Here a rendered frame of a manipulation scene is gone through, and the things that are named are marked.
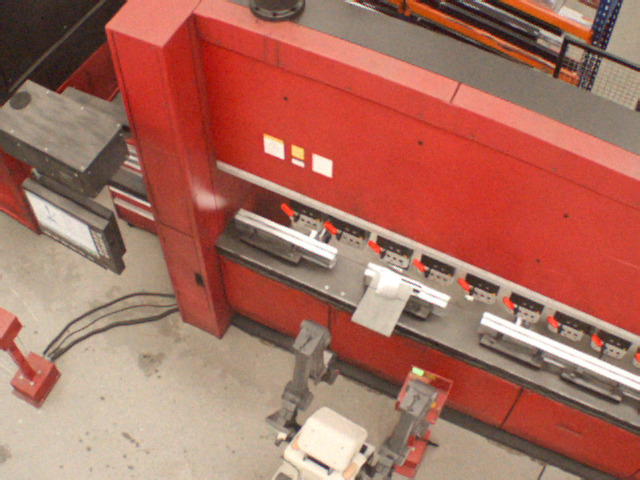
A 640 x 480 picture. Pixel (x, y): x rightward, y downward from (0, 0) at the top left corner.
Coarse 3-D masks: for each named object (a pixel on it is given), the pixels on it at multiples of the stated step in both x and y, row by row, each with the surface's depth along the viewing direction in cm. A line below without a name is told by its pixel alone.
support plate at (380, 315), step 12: (372, 288) 389; (408, 288) 389; (372, 300) 386; (384, 300) 386; (396, 300) 386; (360, 312) 383; (372, 312) 383; (384, 312) 383; (396, 312) 383; (360, 324) 380; (372, 324) 380; (384, 324) 380
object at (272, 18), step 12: (252, 0) 296; (264, 0) 289; (276, 0) 288; (288, 0) 290; (300, 0) 296; (348, 0) 300; (252, 12) 296; (264, 12) 293; (276, 12) 292; (288, 12) 293; (300, 12) 296
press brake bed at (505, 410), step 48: (240, 288) 442; (288, 288) 417; (288, 336) 480; (336, 336) 435; (384, 336) 410; (384, 384) 467; (432, 384) 429; (480, 384) 405; (528, 384) 384; (480, 432) 453; (528, 432) 423; (624, 432) 377
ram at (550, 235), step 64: (256, 64) 309; (256, 128) 342; (320, 128) 323; (384, 128) 306; (320, 192) 358; (384, 192) 337; (448, 192) 318; (512, 192) 300; (576, 192) 284; (448, 256) 351; (512, 256) 331; (576, 256) 311
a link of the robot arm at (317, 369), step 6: (300, 330) 314; (324, 336) 309; (330, 336) 312; (324, 342) 310; (318, 348) 318; (318, 354) 323; (312, 360) 328; (318, 360) 328; (312, 366) 333; (318, 366) 333; (324, 366) 339; (312, 372) 338; (318, 372) 337; (324, 372) 343; (312, 378) 343; (318, 378) 340
